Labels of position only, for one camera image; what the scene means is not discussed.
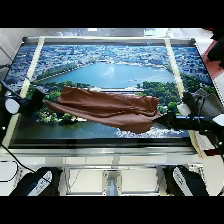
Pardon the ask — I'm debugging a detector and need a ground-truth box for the silver frame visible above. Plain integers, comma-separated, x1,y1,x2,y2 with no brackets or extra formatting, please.
0,145,224,197

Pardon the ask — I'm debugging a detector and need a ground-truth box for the brown T-shirt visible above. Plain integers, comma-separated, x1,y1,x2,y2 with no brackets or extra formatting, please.
44,85,162,134

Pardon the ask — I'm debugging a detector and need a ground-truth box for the black cable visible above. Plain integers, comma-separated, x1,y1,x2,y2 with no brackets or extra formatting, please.
0,142,38,184

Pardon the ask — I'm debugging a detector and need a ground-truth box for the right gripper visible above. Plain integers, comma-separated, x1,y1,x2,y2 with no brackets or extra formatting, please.
156,112,176,130

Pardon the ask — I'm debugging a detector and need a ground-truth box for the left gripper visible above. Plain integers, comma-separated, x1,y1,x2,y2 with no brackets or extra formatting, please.
29,88,47,110

